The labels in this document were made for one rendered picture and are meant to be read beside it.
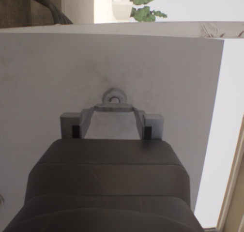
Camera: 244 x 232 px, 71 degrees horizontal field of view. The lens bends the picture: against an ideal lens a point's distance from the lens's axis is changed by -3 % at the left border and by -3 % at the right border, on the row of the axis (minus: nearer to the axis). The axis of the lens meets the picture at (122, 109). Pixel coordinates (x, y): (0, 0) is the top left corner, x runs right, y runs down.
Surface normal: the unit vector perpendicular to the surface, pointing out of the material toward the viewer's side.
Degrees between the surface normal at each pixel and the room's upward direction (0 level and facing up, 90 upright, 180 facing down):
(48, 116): 90
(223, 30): 91
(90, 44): 90
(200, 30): 91
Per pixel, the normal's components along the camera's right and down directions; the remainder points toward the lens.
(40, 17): 0.02, 0.26
